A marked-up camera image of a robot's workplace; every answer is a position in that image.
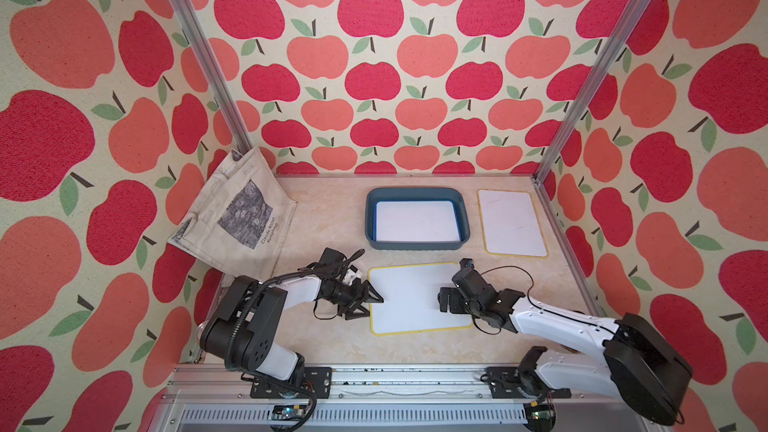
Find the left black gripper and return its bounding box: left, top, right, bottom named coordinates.
left=326, top=277, right=386, bottom=319

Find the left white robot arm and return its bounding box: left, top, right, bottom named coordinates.
left=199, top=273, right=384, bottom=387

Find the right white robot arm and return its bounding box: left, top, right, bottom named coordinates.
left=437, top=285, right=693, bottom=426

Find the dark teal storage box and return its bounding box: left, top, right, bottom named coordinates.
left=365, top=187, right=471, bottom=251

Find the beige printed tote bag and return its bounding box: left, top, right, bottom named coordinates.
left=167, top=148, right=297, bottom=281

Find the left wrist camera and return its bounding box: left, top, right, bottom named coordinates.
left=304, top=247, right=365, bottom=283

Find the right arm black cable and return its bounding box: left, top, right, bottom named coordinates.
left=471, top=265, right=619, bottom=337

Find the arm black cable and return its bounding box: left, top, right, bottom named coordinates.
left=223, top=248, right=367, bottom=432
left=471, top=265, right=619, bottom=337

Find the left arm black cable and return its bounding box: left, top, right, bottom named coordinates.
left=223, top=248, right=367, bottom=432

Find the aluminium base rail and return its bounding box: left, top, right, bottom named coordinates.
left=146, top=353, right=661, bottom=431

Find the left aluminium frame post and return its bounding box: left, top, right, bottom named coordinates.
left=169, top=0, right=253, bottom=154

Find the aluminium frame post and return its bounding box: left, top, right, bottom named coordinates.
left=169, top=0, right=253, bottom=154
left=532, top=0, right=652, bottom=189

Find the right aluminium frame post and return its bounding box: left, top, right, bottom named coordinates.
left=532, top=0, right=652, bottom=189

